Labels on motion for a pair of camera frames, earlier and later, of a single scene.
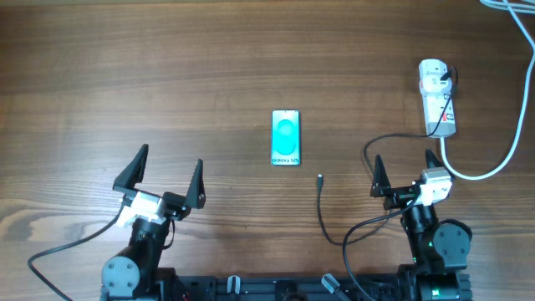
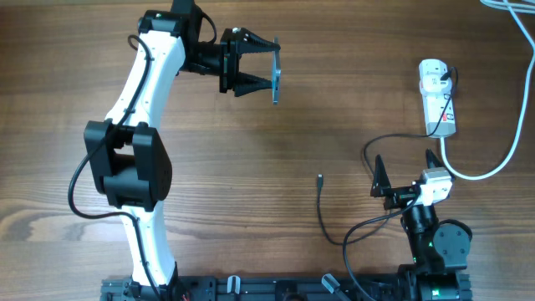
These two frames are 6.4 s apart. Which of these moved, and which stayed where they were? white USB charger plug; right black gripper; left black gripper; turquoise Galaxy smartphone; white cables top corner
Moved: left black gripper; turquoise Galaxy smartphone
Stayed: white cables top corner; right black gripper; white USB charger plug
